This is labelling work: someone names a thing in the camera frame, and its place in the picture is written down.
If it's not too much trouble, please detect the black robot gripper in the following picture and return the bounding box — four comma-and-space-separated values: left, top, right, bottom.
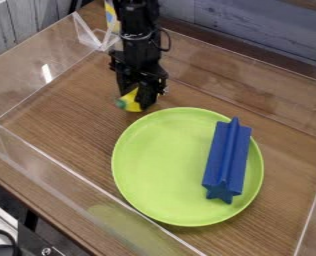
110, 33, 168, 110

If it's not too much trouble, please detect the yellow toy banana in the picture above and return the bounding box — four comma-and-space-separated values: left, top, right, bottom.
115, 89, 142, 113

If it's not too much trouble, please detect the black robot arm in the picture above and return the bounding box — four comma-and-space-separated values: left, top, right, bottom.
108, 0, 171, 112

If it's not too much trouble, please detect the green round plate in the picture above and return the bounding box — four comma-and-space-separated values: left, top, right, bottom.
111, 107, 263, 227

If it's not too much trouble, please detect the blue star-shaped block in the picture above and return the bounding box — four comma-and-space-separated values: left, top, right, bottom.
202, 117, 251, 204

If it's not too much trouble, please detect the black device with knob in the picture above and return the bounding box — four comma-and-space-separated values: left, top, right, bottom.
17, 230, 88, 256

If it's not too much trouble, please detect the clear acrylic enclosure wall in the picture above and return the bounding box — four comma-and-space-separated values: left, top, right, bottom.
0, 2, 316, 256

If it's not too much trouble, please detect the black cable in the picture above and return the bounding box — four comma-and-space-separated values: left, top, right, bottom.
0, 227, 19, 256

